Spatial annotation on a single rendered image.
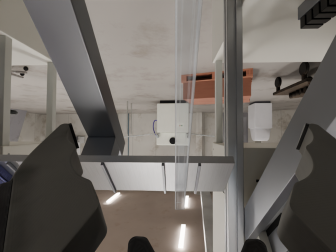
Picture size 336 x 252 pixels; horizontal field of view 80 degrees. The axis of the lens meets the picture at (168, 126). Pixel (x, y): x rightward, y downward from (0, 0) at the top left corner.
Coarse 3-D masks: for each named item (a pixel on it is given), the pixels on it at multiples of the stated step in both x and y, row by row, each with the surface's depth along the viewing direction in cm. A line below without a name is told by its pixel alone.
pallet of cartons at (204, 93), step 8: (208, 72) 321; (248, 72) 301; (200, 80) 325; (208, 80) 321; (248, 80) 301; (200, 88) 325; (208, 88) 321; (248, 88) 301; (200, 96) 325; (208, 96) 321; (248, 96) 308
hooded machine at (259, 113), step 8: (256, 104) 615; (264, 104) 613; (248, 112) 670; (256, 112) 614; (264, 112) 613; (248, 120) 670; (256, 120) 614; (264, 120) 612; (256, 128) 616; (264, 128) 615; (256, 136) 620; (264, 136) 619
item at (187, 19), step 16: (176, 0) 10; (192, 0) 10; (176, 16) 11; (192, 16) 11; (176, 32) 11; (192, 32) 11; (176, 48) 12; (192, 48) 12; (176, 64) 13; (192, 64) 13; (176, 80) 14; (192, 80) 14; (176, 96) 14; (192, 96) 14; (176, 112) 16; (192, 112) 16; (176, 128) 17; (176, 144) 19; (176, 160) 20; (176, 176) 23; (176, 192) 26; (176, 208) 29
